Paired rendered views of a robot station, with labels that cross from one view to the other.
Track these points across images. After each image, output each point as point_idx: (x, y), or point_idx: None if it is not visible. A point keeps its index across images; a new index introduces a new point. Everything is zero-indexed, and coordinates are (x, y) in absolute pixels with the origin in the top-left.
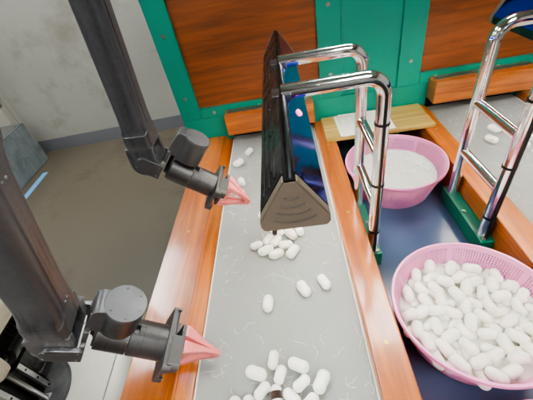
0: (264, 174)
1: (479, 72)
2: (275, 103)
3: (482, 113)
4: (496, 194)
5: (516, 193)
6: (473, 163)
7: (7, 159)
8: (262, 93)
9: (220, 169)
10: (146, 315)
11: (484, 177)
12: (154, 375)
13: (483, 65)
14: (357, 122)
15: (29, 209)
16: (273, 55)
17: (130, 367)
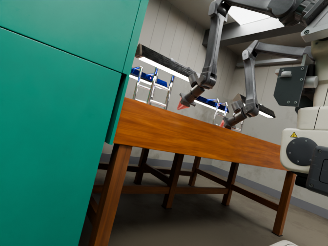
0: None
1: (139, 76)
2: (192, 70)
3: (142, 86)
4: (150, 104)
5: None
6: (140, 100)
7: (244, 67)
8: (174, 68)
9: (183, 93)
10: (230, 130)
11: (145, 102)
12: (235, 126)
13: (140, 75)
14: (154, 84)
15: (244, 75)
16: (165, 56)
17: (240, 133)
